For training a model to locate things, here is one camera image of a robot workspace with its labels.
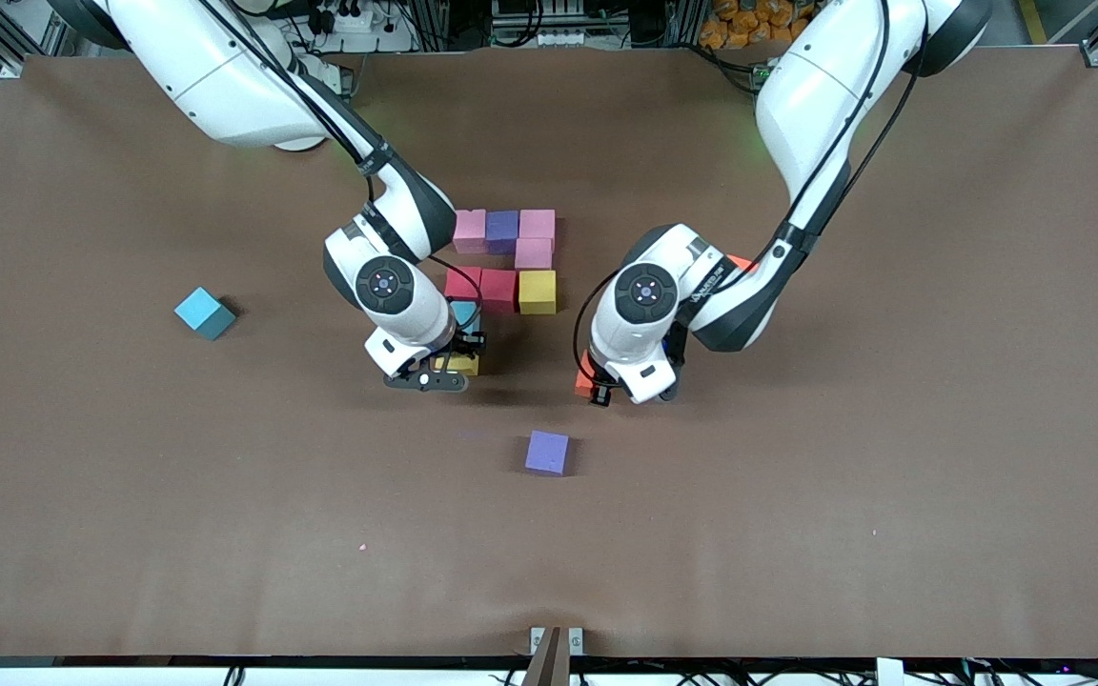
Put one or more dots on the purple foam block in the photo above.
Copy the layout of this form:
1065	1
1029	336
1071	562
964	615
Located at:
547	452
502	232

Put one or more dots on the silver metal bracket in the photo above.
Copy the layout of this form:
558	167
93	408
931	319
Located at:
576	640

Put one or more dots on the white power strip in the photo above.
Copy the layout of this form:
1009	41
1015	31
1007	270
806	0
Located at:
387	38

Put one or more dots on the yellow foam block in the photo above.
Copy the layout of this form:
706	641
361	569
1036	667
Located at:
538	292
465	363

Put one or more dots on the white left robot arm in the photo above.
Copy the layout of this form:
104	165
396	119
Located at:
646	291

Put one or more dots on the orange foam block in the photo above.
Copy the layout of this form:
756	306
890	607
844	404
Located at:
742	262
583	376

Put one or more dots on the cyan foam block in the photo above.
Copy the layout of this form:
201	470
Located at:
464	312
203	310

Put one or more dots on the white equipment rack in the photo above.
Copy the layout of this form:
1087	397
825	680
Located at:
549	38

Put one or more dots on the red foam block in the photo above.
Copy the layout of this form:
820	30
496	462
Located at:
499	292
462	280

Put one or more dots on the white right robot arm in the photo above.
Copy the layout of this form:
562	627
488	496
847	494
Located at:
385	283

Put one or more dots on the brown table cover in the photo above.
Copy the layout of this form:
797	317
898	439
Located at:
549	553

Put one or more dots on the pink foam block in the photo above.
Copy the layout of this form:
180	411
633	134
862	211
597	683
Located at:
471	232
533	254
538	225

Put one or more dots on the pile of orange objects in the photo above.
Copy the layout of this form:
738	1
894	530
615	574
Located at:
740	24

